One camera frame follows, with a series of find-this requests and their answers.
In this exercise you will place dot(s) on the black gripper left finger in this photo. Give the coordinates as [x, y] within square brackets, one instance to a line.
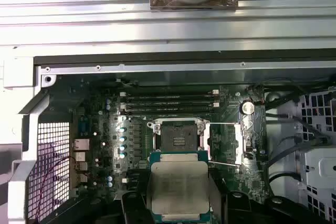
[136, 203]

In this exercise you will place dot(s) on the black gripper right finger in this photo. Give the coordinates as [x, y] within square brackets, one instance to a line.
[236, 208]

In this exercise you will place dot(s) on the silver CPU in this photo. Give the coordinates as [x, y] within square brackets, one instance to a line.
[181, 182]

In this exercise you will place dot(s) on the metal socket cover frame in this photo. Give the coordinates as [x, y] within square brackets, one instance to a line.
[239, 142]

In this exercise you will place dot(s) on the CPU socket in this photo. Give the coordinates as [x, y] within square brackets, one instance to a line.
[178, 134]

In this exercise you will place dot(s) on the RAM slot black clips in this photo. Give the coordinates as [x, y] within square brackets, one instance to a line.
[168, 109]
[168, 98]

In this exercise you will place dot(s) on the RAM slot white clips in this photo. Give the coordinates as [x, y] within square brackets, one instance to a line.
[168, 104]
[168, 93]

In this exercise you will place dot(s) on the green motherboard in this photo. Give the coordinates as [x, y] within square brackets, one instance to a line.
[223, 142]

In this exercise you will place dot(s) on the silver perforated drive cage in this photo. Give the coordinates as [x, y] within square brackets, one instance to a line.
[320, 166]

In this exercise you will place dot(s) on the round silver coin battery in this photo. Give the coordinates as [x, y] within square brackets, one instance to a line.
[247, 107]

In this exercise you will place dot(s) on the black and silver PC case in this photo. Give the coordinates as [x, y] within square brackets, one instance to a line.
[183, 68]

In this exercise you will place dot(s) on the grey corner stop block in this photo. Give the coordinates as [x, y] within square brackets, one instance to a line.
[18, 73]

